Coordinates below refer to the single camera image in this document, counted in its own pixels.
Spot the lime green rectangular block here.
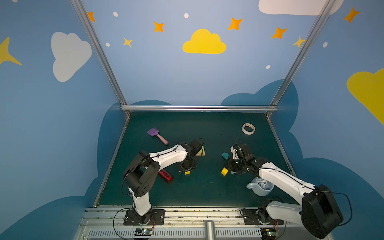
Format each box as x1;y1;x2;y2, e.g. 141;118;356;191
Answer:
197;146;205;156

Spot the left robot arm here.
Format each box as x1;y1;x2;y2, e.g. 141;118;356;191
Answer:
123;140;203;225

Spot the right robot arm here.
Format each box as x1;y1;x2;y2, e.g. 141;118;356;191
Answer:
224;157;344;239

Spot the teal house-shaped block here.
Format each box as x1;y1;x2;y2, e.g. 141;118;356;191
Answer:
222;153;229;160

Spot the light blue mug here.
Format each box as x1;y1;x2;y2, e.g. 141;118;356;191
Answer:
246;177;275;197

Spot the white tape roll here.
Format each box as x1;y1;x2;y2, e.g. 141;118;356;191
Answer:
242;123;256;135

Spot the right circuit board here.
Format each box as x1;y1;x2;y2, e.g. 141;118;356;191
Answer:
260;228;278;240

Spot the circuit board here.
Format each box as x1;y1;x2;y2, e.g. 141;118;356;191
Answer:
260;228;278;240
134;228;154;238

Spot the left circuit board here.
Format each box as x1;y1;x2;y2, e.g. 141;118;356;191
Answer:
134;228;154;238

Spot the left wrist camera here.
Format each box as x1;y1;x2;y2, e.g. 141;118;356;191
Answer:
189;140;203;156

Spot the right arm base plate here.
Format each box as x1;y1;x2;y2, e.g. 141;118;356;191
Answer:
240;209;285;225

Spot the aluminium cage frame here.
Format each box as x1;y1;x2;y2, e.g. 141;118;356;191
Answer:
70;0;337;119

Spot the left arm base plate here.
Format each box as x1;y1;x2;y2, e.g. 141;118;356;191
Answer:
123;209;165;226

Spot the grey camera pole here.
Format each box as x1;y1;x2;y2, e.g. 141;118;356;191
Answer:
205;221;216;240

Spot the aluminium front rail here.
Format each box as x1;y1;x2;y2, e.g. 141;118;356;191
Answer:
74;206;315;240

